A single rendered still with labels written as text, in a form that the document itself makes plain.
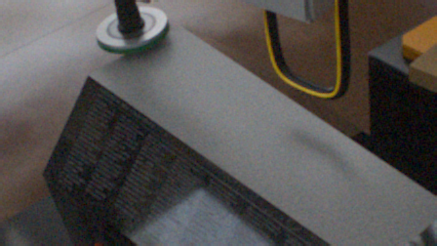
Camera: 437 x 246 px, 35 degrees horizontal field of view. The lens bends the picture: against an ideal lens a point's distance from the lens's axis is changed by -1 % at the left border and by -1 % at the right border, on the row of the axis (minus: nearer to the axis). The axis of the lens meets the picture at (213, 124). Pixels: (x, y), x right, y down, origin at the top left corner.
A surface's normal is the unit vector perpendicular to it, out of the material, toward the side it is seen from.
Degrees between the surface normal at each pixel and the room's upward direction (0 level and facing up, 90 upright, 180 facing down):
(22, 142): 0
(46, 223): 0
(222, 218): 45
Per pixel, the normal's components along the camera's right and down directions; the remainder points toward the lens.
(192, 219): -0.65, -0.18
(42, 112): -0.16, -0.76
